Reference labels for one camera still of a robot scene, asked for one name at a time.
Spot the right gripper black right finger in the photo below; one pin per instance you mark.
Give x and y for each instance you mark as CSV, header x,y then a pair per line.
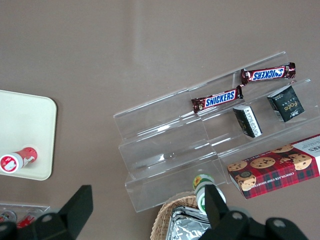
x,y
215,207

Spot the clear acrylic stepped display stand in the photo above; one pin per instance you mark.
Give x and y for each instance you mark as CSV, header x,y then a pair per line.
x,y
162,140

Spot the red white yoghurt cup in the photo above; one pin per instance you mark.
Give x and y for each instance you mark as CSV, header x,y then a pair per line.
x,y
22,157

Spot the oval light wicker basket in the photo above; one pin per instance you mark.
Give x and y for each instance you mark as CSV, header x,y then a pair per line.
x,y
163,215

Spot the Snickers chocolate bar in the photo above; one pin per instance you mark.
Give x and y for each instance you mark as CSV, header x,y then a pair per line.
x,y
268,73
218,99

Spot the stack of foil trays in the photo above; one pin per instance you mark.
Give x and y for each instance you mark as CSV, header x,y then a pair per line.
x,y
185,226

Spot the cream plastic tray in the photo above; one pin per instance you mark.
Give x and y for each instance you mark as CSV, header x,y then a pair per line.
x,y
27,120

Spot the red tartan cookie box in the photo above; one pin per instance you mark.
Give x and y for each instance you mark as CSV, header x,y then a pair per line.
x,y
277,170

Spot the small black carton box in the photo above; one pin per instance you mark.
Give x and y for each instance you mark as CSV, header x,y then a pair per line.
x,y
248,121
287,103

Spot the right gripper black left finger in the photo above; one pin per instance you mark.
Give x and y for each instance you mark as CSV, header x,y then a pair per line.
x,y
72,212

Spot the green white sunflower lid cup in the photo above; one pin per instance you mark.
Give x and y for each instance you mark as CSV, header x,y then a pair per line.
x,y
200,181

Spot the clear acrylic bottle rack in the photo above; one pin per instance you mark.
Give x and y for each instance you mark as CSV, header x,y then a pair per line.
x,y
37,208

